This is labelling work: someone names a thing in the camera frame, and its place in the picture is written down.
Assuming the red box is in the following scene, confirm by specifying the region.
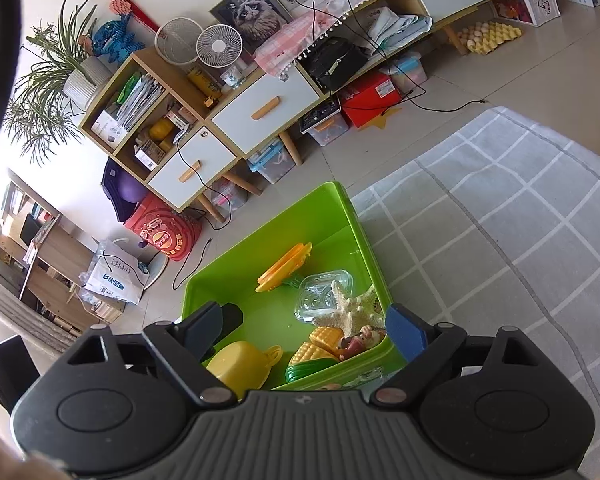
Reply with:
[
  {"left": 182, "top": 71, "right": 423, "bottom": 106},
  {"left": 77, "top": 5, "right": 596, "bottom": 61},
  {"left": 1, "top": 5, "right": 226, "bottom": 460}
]
[{"left": 339, "top": 70, "right": 401, "bottom": 128}]

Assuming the clear plastic container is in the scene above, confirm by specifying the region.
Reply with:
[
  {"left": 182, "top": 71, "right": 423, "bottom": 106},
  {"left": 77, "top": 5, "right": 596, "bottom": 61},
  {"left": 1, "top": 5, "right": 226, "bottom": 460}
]
[{"left": 294, "top": 270, "right": 354, "bottom": 323}]

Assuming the green plastic bin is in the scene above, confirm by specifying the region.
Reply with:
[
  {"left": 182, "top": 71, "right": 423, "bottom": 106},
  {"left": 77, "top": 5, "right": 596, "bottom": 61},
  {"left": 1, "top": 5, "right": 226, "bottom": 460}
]
[{"left": 179, "top": 181, "right": 409, "bottom": 392}]

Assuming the blue Stitch plush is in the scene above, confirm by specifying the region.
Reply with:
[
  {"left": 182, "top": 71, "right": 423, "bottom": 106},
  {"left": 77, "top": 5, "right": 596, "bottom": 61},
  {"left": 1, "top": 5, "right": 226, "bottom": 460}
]
[{"left": 91, "top": 14, "right": 145, "bottom": 65}]

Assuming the grey checked tablecloth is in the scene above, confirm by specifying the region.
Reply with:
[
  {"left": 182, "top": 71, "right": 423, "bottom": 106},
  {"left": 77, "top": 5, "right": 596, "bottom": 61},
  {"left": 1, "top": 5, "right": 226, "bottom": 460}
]
[{"left": 352, "top": 107, "right": 600, "bottom": 478}]

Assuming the brown figurine toy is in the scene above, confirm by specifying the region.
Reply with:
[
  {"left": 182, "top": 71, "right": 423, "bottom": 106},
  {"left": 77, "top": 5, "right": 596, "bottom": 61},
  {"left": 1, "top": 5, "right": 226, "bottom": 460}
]
[{"left": 338, "top": 325, "right": 386, "bottom": 361}]

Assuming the white fan front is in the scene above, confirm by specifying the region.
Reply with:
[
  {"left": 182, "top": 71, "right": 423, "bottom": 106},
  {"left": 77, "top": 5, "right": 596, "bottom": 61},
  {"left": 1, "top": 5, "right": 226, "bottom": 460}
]
[{"left": 196, "top": 24, "right": 244, "bottom": 68}]

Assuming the white fan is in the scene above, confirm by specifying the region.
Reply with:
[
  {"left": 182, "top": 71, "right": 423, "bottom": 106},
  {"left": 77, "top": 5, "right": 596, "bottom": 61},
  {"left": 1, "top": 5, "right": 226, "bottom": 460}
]
[
  {"left": 196, "top": 24, "right": 244, "bottom": 68},
  {"left": 154, "top": 16, "right": 202, "bottom": 66}
]

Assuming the yellow egg tray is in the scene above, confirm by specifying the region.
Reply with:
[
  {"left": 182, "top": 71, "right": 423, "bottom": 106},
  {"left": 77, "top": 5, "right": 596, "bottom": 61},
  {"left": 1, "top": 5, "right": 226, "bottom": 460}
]
[{"left": 457, "top": 21, "right": 522, "bottom": 55}]

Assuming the wooden desk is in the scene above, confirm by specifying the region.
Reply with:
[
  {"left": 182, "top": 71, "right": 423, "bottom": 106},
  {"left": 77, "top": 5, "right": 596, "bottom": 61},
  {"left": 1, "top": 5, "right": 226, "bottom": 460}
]
[{"left": 0, "top": 170, "right": 125, "bottom": 354}]

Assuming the white paper bag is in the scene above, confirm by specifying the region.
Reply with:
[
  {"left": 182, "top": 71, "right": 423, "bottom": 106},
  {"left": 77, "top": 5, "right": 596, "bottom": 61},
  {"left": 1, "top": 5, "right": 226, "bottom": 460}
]
[{"left": 80, "top": 240, "right": 149, "bottom": 304}]

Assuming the wooden TV cabinet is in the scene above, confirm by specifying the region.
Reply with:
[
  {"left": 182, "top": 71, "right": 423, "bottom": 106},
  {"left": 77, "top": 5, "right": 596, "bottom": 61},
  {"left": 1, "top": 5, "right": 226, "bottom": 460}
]
[{"left": 80, "top": 0, "right": 491, "bottom": 221}]

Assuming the yellow toy lid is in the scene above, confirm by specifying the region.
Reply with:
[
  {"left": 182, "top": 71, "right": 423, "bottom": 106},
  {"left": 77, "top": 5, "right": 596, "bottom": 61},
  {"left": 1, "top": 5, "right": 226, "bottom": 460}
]
[{"left": 256, "top": 243, "right": 312, "bottom": 292}]

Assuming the yellow toy corn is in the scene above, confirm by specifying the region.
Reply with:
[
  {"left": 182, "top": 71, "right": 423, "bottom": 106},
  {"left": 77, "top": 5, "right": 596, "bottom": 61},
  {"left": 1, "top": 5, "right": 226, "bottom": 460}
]
[{"left": 285, "top": 326, "right": 343, "bottom": 382}]

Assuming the red snack bucket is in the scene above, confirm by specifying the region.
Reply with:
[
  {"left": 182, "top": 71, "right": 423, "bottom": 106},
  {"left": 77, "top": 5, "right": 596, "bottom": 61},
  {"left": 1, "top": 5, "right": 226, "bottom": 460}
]
[{"left": 123, "top": 193, "right": 202, "bottom": 261}]

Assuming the black bag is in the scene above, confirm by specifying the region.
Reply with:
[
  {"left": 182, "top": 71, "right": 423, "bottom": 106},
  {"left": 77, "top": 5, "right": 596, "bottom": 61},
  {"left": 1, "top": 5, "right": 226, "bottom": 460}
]
[{"left": 301, "top": 37, "right": 368, "bottom": 93}]

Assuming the white fan rear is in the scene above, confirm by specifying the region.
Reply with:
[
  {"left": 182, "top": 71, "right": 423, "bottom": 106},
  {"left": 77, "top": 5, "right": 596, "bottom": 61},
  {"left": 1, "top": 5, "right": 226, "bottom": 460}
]
[{"left": 154, "top": 16, "right": 202, "bottom": 66}]

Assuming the white toy box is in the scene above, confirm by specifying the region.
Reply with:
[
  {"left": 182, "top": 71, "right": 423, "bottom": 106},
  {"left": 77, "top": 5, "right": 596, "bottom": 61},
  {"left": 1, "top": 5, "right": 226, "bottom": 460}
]
[{"left": 490, "top": 0, "right": 562, "bottom": 27}]

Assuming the yellow toy pot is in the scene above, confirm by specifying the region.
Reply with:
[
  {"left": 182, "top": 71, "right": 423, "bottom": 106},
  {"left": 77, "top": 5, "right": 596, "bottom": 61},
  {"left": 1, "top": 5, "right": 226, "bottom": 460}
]
[{"left": 206, "top": 340, "right": 283, "bottom": 400}]

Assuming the white starfish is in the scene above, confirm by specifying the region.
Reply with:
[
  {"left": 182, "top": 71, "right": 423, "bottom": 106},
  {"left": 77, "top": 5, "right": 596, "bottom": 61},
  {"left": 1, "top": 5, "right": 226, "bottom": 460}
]
[{"left": 312, "top": 281, "right": 386, "bottom": 337}]

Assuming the potted green plant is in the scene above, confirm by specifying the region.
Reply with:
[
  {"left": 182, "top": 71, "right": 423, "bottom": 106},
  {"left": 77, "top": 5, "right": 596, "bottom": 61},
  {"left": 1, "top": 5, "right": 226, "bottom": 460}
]
[{"left": 3, "top": 1, "right": 111, "bottom": 165}]

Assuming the framed cat picture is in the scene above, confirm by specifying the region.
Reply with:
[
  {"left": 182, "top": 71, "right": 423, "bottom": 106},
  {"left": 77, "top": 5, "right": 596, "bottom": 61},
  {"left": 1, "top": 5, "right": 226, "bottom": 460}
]
[{"left": 210, "top": 0, "right": 294, "bottom": 55}]

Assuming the pink lace cloth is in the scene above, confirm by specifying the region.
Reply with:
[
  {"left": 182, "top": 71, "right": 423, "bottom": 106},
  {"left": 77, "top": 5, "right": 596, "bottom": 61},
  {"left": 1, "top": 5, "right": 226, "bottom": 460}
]
[{"left": 253, "top": 0, "right": 372, "bottom": 77}]

